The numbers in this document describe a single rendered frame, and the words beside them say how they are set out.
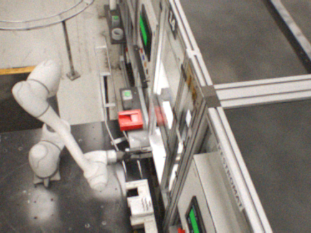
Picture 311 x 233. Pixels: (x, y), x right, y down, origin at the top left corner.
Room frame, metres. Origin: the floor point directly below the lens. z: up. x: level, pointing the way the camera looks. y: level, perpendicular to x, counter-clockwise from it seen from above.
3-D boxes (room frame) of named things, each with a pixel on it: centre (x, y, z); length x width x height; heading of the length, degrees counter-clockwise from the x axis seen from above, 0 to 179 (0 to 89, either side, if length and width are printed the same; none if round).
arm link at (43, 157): (1.00, 0.71, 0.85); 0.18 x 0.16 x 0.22; 170
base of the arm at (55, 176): (0.97, 0.70, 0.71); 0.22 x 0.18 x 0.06; 17
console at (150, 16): (1.48, 0.00, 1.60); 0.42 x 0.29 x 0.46; 17
